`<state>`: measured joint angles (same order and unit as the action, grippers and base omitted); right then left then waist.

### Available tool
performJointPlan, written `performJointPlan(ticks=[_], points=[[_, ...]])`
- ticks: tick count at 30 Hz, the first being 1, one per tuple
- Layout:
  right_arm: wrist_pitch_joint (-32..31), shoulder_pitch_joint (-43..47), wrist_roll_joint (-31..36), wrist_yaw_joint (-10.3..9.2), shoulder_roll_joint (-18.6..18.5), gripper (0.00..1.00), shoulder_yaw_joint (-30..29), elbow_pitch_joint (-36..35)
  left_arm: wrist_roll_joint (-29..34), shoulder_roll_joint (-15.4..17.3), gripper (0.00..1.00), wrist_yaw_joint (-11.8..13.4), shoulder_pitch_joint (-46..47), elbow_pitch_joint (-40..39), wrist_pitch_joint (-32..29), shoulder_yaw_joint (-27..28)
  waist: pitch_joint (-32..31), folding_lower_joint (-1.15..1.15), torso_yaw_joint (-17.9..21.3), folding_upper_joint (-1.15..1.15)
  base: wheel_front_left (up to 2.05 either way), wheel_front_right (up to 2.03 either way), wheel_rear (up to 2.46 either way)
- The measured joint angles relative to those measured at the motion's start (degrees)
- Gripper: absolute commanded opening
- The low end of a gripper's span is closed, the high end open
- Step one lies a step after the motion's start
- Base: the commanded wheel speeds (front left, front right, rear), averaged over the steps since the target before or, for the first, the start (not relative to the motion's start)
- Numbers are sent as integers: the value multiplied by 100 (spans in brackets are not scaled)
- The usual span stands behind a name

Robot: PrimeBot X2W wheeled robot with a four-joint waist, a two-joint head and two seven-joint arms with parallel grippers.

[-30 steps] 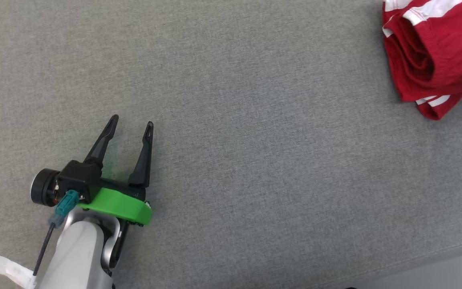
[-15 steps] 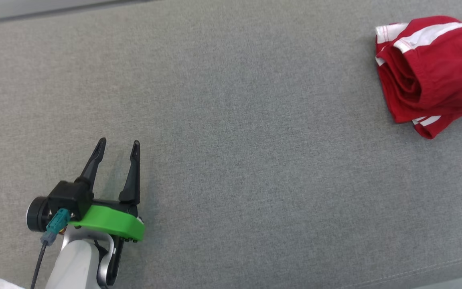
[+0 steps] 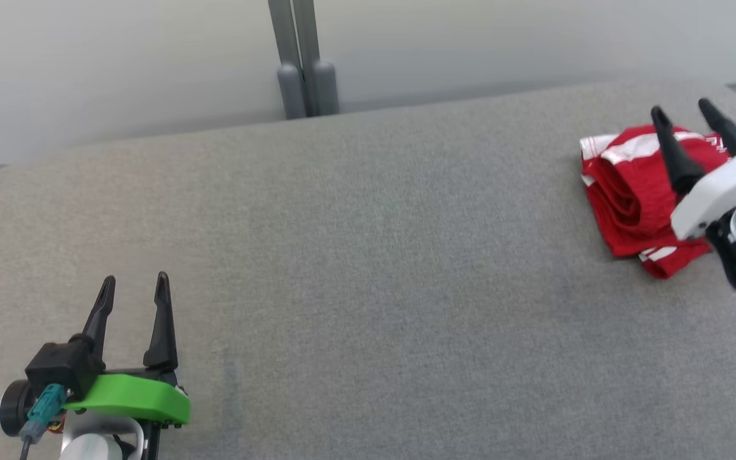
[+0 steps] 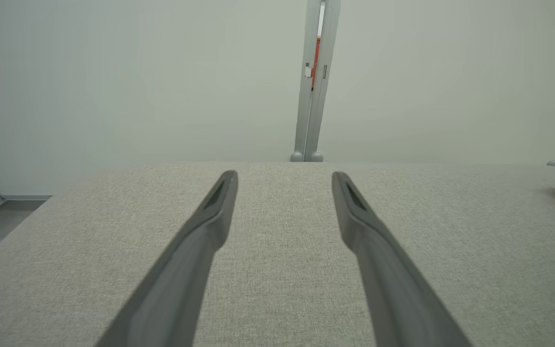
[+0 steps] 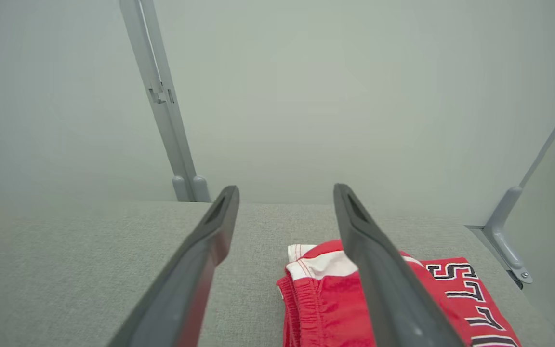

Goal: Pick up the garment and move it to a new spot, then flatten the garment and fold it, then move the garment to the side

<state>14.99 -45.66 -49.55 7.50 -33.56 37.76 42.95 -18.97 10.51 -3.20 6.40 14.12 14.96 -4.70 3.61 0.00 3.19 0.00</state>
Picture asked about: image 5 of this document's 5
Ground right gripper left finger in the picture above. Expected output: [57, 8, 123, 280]
[106, 185, 241, 347]

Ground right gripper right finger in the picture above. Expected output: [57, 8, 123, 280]
[333, 183, 466, 347]

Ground red shorts with white trim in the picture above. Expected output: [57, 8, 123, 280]
[277, 240, 432, 347]

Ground red jersey with black lettering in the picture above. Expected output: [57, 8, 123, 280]
[405, 257, 523, 347]

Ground grey partition post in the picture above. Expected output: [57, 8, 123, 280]
[119, 0, 196, 202]
[140, 0, 211, 203]

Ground grey curved partition bracket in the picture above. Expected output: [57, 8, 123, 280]
[465, 72, 555, 290]

